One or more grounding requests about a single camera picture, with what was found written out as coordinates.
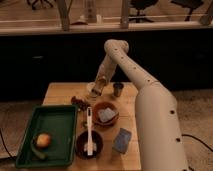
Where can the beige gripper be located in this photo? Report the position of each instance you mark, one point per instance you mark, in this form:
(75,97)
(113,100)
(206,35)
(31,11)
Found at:
(98,87)

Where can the black office chair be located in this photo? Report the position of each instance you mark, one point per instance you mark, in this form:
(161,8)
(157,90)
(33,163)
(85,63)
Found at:
(140,6)

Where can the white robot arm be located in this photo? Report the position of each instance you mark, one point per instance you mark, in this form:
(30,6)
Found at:
(159,135)

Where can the dark brown bowl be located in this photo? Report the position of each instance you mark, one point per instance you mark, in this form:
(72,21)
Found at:
(81,145)

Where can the black chair far right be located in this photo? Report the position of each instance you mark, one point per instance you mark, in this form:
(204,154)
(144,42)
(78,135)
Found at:
(190,4)

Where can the orange brown bowl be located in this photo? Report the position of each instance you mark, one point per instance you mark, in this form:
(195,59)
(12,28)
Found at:
(104,105)

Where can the wooden table leg post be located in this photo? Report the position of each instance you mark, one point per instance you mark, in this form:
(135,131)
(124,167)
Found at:
(63,12)

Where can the blue sponge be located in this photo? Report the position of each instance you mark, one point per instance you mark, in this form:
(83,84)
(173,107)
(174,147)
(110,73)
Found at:
(121,141)

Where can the white spatula brush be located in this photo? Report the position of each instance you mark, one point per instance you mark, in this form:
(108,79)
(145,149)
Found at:
(89,130)

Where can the green cucumber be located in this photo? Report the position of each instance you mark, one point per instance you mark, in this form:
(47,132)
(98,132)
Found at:
(40,155)

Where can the grey white cloth piece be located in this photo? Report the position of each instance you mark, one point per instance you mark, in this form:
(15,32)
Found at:
(106,114)

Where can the yellow red apple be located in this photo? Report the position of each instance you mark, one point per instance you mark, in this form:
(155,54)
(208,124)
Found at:
(43,140)

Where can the black chair base left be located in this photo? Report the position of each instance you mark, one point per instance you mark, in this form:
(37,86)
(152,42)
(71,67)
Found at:
(34,4)

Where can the white paper cup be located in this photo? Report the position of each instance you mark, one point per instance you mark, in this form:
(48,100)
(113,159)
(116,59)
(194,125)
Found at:
(89,88)

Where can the wooden post right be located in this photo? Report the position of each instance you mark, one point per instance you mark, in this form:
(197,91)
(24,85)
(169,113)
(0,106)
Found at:
(124,19)

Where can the small metal cup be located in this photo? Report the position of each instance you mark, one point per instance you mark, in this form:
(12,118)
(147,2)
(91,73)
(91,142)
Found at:
(117,89)

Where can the dark dried fruit cluster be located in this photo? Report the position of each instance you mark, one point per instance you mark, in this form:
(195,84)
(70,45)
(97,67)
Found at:
(81,104)

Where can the green plastic tray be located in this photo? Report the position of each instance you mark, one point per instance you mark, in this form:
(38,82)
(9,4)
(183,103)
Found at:
(59,121)

